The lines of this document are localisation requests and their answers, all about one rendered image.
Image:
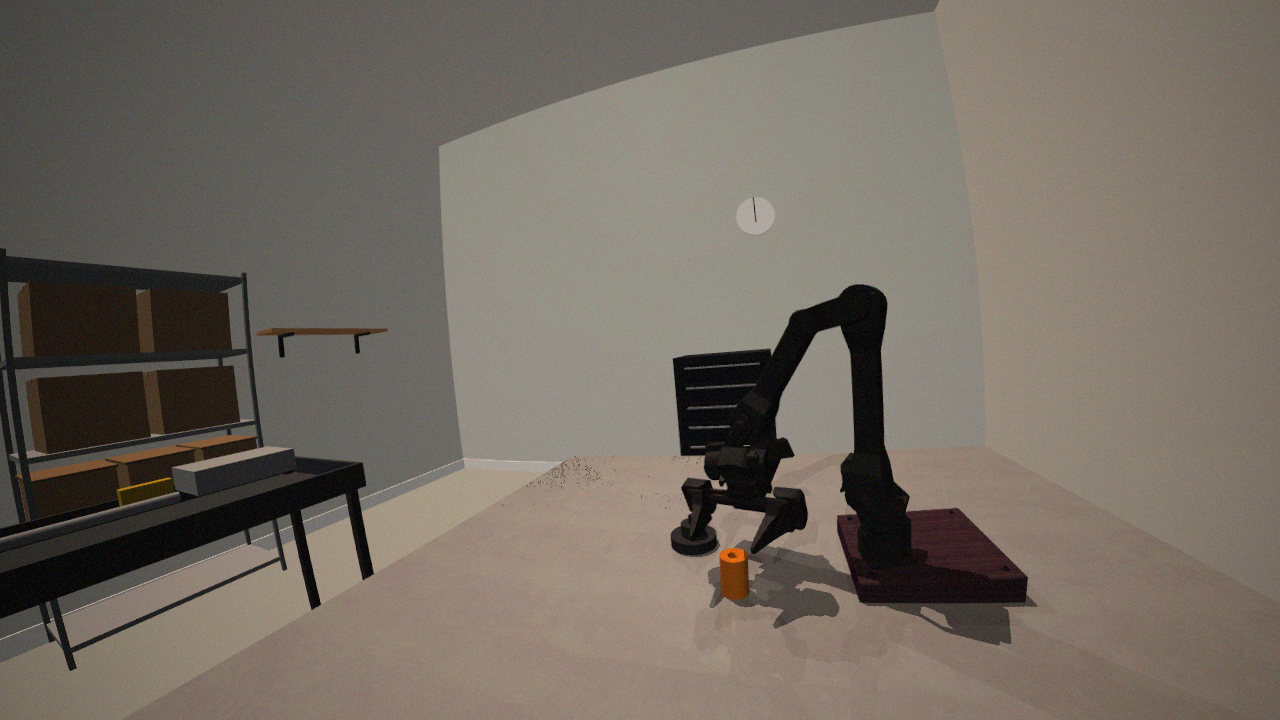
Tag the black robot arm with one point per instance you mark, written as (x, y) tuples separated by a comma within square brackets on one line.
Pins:
[(884, 537)]

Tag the orange knob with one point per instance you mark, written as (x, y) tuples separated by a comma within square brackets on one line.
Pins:
[(734, 573)]

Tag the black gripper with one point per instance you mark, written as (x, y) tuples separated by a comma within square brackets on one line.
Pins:
[(785, 513)]

